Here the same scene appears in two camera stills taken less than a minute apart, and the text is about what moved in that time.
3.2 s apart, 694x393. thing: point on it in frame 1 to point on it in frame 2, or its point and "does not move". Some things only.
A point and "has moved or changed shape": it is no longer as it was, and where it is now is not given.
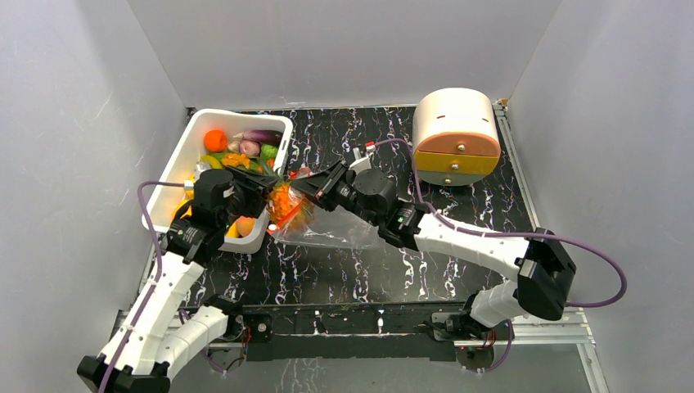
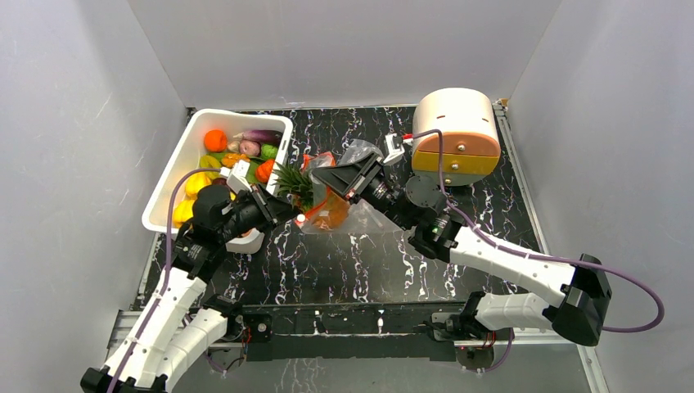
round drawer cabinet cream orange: (456, 137) does not move
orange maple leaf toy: (234, 160) does not move
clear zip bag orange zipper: (307, 221) has moved or changed shape
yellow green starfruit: (214, 162) does not move
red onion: (250, 147) does not move
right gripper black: (327, 187) to (361, 179)
